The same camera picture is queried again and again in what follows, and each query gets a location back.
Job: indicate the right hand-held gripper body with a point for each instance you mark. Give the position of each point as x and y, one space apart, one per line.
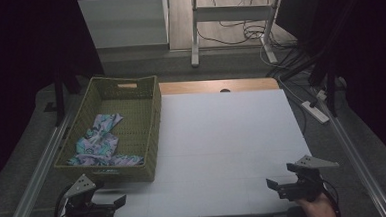
303 188

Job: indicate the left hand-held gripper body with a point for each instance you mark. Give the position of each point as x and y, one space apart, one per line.
86 211

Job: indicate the purple teal patterned cloth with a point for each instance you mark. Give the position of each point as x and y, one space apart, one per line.
96 145

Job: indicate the green woven basket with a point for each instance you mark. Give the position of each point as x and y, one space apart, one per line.
138 124

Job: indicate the person's right hand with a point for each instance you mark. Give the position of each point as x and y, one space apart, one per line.
318 210

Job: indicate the white power strip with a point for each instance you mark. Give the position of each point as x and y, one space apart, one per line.
314 112

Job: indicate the white table cover sheet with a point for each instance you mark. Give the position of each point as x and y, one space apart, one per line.
223 147

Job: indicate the white plug adapter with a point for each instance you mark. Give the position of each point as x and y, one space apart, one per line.
321 95

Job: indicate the black metal stand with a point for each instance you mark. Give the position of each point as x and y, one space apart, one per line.
60 95
330 88

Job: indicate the white cabinet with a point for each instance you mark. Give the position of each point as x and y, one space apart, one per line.
123 23

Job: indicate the grey metal rail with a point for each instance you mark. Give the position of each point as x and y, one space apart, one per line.
37 173
357 160

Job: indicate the white desk frame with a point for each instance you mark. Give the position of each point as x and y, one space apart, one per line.
232 13

